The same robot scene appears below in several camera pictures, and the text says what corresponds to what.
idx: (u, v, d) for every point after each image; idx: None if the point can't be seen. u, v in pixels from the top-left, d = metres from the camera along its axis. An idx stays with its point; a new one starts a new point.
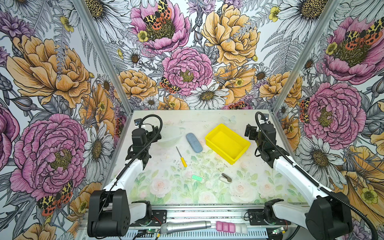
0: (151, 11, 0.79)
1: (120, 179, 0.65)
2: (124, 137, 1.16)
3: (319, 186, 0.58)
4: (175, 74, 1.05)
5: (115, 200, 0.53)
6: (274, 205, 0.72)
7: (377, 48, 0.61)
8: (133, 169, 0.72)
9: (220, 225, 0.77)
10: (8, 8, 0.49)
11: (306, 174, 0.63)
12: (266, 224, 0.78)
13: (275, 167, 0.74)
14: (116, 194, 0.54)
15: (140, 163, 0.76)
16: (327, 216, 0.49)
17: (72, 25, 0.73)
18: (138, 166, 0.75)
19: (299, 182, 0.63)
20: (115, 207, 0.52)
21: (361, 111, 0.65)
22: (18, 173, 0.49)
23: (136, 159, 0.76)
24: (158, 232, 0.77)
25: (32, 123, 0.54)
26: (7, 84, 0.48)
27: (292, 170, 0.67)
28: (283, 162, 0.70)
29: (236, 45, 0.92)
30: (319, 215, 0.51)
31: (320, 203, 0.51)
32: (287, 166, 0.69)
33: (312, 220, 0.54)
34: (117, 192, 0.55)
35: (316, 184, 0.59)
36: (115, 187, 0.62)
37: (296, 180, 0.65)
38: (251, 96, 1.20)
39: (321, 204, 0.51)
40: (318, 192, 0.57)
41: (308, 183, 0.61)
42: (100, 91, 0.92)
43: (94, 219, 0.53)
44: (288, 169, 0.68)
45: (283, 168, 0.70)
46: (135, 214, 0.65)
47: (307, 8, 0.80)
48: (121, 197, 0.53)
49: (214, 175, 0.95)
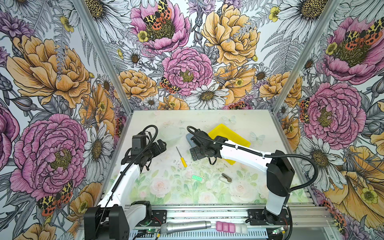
0: (151, 11, 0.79)
1: (116, 191, 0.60)
2: (124, 137, 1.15)
3: (263, 155, 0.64)
4: (175, 74, 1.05)
5: (111, 217, 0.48)
6: (268, 207, 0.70)
7: (377, 48, 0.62)
8: (130, 176, 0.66)
9: (220, 225, 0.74)
10: (8, 8, 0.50)
11: (249, 150, 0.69)
12: (266, 224, 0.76)
13: (223, 156, 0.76)
14: (112, 212, 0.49)
15: (137, 168, 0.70)
16: (280, 177, 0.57)
17: (72, 25, 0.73)
18: (135, 173, 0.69)
19: (249, 159, 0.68)
20: (113, 224, 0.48)
21: (361, 111, 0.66)
22: (18, 173, 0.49)
23: (133, 164, 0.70)
24: (158, 232, 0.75)
25: (32, 123, 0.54)
26: (7, 84, 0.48)
27: (237, 151, 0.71)
28: (227, 148, 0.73)
29: (236, 45, 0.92)
30: (275, 179, 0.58)
31: (270, 169, 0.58)
32: (232, 150, 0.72)
33: (271, 184, 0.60)
34: (114, 209, 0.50)
35: (260, 154, 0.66)
36: (111, 202, 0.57)
37: (245, 158, 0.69)
38: (251, 96, 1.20)
39: (272, 170, 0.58)
40: (265, 159, 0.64)
41: (255, 157, 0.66)
42: (100, 91, 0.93)
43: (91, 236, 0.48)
44: (235, 152, 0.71)
45: (231, 153, 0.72)
46: (136, 217, 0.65)
47: (306, 8, 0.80)
48: (117, 214, 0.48)
49: (214, 175, 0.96)
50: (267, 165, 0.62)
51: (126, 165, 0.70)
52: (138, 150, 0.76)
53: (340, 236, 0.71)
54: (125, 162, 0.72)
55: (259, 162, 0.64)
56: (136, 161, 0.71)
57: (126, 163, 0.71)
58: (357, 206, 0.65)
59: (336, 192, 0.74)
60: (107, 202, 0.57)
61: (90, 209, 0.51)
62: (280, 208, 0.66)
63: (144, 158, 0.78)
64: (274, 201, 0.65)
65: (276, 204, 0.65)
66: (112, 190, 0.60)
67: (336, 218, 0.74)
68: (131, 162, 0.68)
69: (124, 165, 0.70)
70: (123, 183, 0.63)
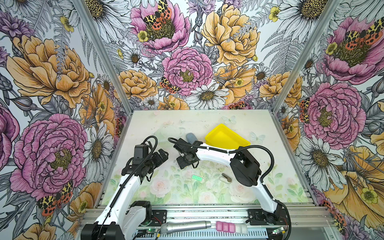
0: (151, 11, 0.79)
1: (115, 207, 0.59)
2: (124, 137, 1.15)
3: (228, 152, 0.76)
4: (175, 74, 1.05)
5: (108, 235, 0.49)
6: (262, 206, 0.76)
7: (377, 48, 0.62)
8: (130, 189, 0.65)
9: (220, 225, 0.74)
10: (8, 8, 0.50)
11: (217, 149, 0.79)
12: (266, 224, 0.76)
13: (201, 157, 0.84)
14: (110, 230, 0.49)
15: (137, 180, 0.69)
16: (241, 168, 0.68)
17: (72, 25, 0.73)
18: (135, 185, 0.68)
19: (218, 157, 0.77)
20: None
21: (361, 111, 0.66)
22: (18, 173, 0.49)
23: (133, 176, 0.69)
24: (158, 232, 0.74)
25: (32, 123, 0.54)
26: (7, 84, 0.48)
27: (209, 151, 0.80)
28: (201, 150, 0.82)
29: (236, 45, 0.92)
30: (238, 171, 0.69)
31: (233, 163, 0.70)
32: (205, 151, 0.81)
33: (239, 177, 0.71)
34: (111, 228, 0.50)
35: (225, 151, 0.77)
36: (108, 219, 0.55)
37: (215, 156, 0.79)
38: (251, 96, 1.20)
39: (234, 163, 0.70)
40: (230, 155, 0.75)
41: (222, 154, 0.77)
42: (100, 91, 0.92)
43: None
44: (207, 153, 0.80)
45: (204, 154, 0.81)
46: (135, 223, 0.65)
47: (306, 8, 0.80)
48: (114, 233, 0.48)
49: (214, 175, 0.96)
50: (231, 160, 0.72)
51: (126, 176, 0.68)
52: (139, 160, 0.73)
53: (340, 236, 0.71)
54: (126, 173, 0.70)
55: (225, 158, 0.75)
56: (136, 171, 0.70)
57: (126, 174, 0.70)
58: (357, 207, 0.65)
59: (336, 192, 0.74)
60: (104, 218, 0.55)
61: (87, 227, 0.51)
62: (270, 203, 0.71)
63: (145, 168, 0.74)
64: (261, 197, 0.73)
65: (264, 199, 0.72)
66: (111, 205, 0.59)
67: (336, 218, 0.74)
68: (131, 174, 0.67)
69: (124, 176, 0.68)
70: (122, 197, 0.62)
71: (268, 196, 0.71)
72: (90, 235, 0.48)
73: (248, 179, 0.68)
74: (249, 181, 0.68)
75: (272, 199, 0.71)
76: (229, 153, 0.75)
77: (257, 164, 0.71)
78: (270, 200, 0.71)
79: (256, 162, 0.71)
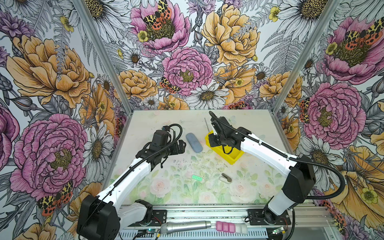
0: (151, 11, 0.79)
1: (117, 187, 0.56)
2: (124, 137, 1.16)
3: (288, 156, 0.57)
4: (175, 74, 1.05)
5: (102, 214, 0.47)
6: (270, 205, 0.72)
7: (377, 48, 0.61)
8: (137, 174, 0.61)
9: (220, 225, 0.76)
10: (8, 7, 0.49)
11: (273, 148, 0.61)
12: (267, 224, 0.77)
13: (243, 149, 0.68)
14: (105, 209, 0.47)
15: (148, 167, 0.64)
16: (302, 183, 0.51)
17: (72, 25, 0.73)
18: (144, 171, 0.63)
19: (271, 158, 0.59)
20: (101, 222, 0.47)
21: (361, 111, 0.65)
22: (18, 173, 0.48)
23: (144, 161, 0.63)
24: (158, 232, 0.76)
25: (32, 123, 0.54)
26: (7, 84, 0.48)
27: (261, 147, 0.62)
28: (249, 142, 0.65)
29: (236, 45, 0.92)
30: (295, 184, 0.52)
31: (293, 173, 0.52)
32: (255, 145, 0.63)
33: (288, 188, 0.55)
34: (107, 207, 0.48)
35: (284, 155, 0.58)
36: (108, 197, 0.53)
37: (265, 155, 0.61)
38: (251, 96, 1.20)
39: (295, 174, 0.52)
40: (289, 162, 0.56)
41: (278, 156, 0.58)
42: (100, 91, 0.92)
43: (82, 223, 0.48)
44: (258, 149, 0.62)
45: (252, 148, 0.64)
46: (132, 217, 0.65)
47: (307, 8, 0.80)
48: (108, 214, 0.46)
49: (214, 175, 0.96)
50: (290, 168, 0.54)
51: (139, 159, 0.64)
52: (157, 147, 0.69)
53: (339, 236, 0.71)
54: (139, 156, 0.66)
55: (282, 163, 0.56)
56: (150, 158, 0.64)
57: (139, 157, 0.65)
58: (357, 206, 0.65)
59: None
60: (105, 195, 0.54)
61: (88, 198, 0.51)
62: (282, 210, 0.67)
63: (158, 157, 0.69)
64: (279, 202, 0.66)
65: (280, 205, 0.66)
66: (114, 184, 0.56)
67: (336, 218, 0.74)
68: (143, 159, 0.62)
69: (137, 159, 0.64)
70: (127, 180, 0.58)
71: (289, 206, 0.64)
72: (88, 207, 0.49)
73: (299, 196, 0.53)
74: (300, 198, 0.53)
75: (287, 208, 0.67)
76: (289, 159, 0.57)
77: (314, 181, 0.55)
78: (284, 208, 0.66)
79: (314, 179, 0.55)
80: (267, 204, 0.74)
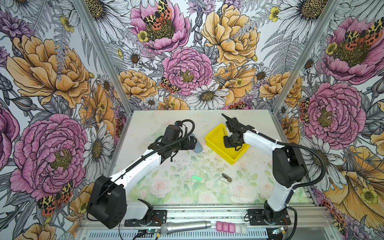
0: (151, 11, 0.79)
1: (129, 172, 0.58)
2: (124, 137, 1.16)
3: (275, 141, 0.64)
4: (175, 74, 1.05)
5: (112, 195, 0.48)
6: (269, 201, 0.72)
7: (377, 48, 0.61)
8: (148, 163, 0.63)
9: (220, 225, 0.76)
10: (8, 8, 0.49)
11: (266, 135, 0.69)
12: (267, 224, 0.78)
13: (247, 141, 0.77)
14: (115, 191, 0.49)
15: (158, 158, 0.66)
16: (284, 162, 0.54)
17: (72, 25, 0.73)
18: (154, 162, 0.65)
19: (263, 144, 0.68)
20: (111, 203, 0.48)
21: (361, 111, 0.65)
22: (18, 173, 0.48)
23: (156, 152, 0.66)
24: (158, 232, 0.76)
25: (32, 123, 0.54)
26: (7, 84, 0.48)
27: (257, 136, 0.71)
28: (250, 133, 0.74)
29: (236, 45, 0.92)
30: (278, 163, 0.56)
31: (277, 152, 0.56)
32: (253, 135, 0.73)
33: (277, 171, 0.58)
34: (117, 189, 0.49)
35: (274, 140, 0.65)
36: (119, 180, 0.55)
37: (261, 143, 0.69)
38: (251, 96, 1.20)
39: (279, 152, 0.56)
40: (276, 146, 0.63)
41: (268, 141, 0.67)
42: (100, 91, 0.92)
43: (92, 201, 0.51)
44: (254, 137, 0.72)
45: (251, 137, 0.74)
46: (134, 212, 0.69)
47: (307, 8, 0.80)
48: (118, 196, 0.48)
49: (214, 175, 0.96)
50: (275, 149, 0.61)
51: (150, 151, 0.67)
52: (168, 141, 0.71)
53: (340, 236, 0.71)
54: (151, 148, 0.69)
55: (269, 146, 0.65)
56: (161, 150, 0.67)
57: (151, 149, 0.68)
58: (357, 206, 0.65)
59: (336, 192, 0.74)
60: (116, 178, 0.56)
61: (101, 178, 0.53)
62: (280, 206, 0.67)
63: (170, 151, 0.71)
64: (276, 195, 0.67)
65: (277, 198, 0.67)
66: (126, 169, 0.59)
67: (336, 218, 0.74)
68: (154, 150, 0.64)
69: (148, 150, 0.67)
70: (138, 168, 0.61)
71: (285, 200, 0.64)
72: (100, 186, 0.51)
73: (285, 178, 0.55)
74: (286, 180, 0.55)
75: (283, 203, 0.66)
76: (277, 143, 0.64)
77: (304, 170, 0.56)
78: (281, 202, 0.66)
79: (304, 167, 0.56)
80: (268, 200, 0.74)
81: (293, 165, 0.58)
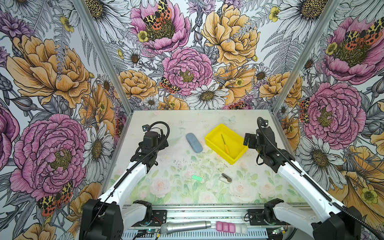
0: (151, 11, 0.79)
1: (118, 188, 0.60)
2: (124, 137, 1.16)
3: (331, 201, 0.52)
4: (175, 74, 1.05)
5: (107, 214, 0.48)
6: (274, 207, 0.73)
7: (377, 48, 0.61)
8: (135, 175, 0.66)
9: (220, 226, 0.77)
10: (8, 8, 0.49)
11: (317, 187, 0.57)
12: (266, 224, 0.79)
13: (280, 172, 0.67)
14: (110, 209, 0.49)
15: (144, 168, 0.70)
16: (341, 235, 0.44)
17: (72, 25, 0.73)
18: (141, 172, 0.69)
19: (310, 195, 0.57)
20: (107, 222, 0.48)
21: (361, 111, 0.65)
22: (18, 173, 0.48)
23: (140, 163, 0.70)
24: (158, 232, 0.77)
25: (32, 123, 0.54)
26: (7, 84, 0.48)
27: (300, 179, 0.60)
28: (290, 169, 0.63)
29: (236, 45, 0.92)
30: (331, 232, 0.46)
31: (333, 221, 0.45)
32: (295, 174, 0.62)
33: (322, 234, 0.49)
34: (111, 207, 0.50)
35: (328, 198, 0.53)
36: (110, 198, 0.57)
37: (304, 189, 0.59)
38: (251, 96, 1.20)
39: (336, 222, 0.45)
40: (330, 207, 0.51)
41: (319, 196, 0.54)
42: (100, 91, 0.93)
43: (85, 228, 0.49)
44: (295, 178, 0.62)
45: (290, 177, 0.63)
46: (133, 217, 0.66)
47: (307, 8, 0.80)
48: (113, 212, 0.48)
49: (214, 175, 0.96)
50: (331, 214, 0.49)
51: (134, 163, 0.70)
52: (147, 149, 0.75)
53: None
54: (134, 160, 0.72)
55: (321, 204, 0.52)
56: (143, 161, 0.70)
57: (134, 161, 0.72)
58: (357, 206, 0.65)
59: (336, 192, 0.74)
60: (106, 197, 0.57)
61: (90, 201, 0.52)
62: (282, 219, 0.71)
63: (153, 158, 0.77)
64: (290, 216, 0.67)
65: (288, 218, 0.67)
66: (115, 186, 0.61)
67: None
68: (139, 161, 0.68)
69: (132, 163, 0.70)
70: (126, 181, 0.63)
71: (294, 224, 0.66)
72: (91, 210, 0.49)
73: None
74: None
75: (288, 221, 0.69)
76: (332, 204, 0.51)
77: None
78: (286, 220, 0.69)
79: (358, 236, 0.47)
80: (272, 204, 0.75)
81: None
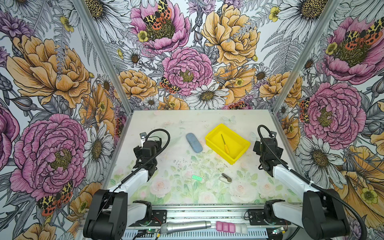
0: (151, 11, 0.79)
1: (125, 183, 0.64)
2: (124, 137, 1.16)
3: (310, 182, 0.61)
4: (175, 74, 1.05)
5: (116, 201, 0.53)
6: (274, 205, 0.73)
7: (377, 48, 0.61)
8: (138, 177, 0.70)
9: (220, 225, 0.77)
10: (8, 8, 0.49)
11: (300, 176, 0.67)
12: (267, 224, 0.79)
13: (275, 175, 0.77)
14: (118, 197, 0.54)
15: (146, 173, 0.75)
16: (316, 208, 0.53)
17: (72, 25, 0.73)
18: (143, 176, 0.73)
19: (296, 183, 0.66)
20: (115, 209, 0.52)
21: (361, 111, 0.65)
22: (18, 173, 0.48)
23: (142, 169, 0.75)
24: (158, 232, 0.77)
25: (32, 123, 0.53)
26: (7, 84, 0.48)
27: (289, 174, 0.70)
28: (280, 168, 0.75)
29: (236, 45, 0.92)
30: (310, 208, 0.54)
31: (310, 195, 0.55)
32: (284, 171, 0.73)
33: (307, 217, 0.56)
34: (119, 195, 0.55)
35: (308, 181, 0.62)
36: (118, 189, 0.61)
37: (291, 182, 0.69)
38: (251, 96, 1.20)
39: (312, 196, 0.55)
40: (309, 188, 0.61)
41: (301, 182, 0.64)
42: (100, 91, 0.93)
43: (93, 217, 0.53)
44: (285, 174, 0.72)
45: (282, 175, 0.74)
46: (134, 216, 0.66)
47: (307, 8, 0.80)
48: (121, 199, 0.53)
49: (214, 175, 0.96)
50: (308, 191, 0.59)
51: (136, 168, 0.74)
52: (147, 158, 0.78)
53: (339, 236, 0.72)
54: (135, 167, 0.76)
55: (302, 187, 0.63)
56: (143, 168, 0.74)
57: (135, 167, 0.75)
58: (357, 206, 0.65)
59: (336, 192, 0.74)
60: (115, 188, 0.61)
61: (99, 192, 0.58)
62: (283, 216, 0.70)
63: (153, 167, 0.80)
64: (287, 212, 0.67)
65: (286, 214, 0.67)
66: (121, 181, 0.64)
67: None
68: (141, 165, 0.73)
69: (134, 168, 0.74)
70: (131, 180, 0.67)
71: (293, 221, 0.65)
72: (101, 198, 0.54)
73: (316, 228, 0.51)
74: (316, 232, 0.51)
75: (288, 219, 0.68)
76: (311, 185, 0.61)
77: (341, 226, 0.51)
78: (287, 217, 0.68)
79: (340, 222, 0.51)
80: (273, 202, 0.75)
81: (328, 217, 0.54)
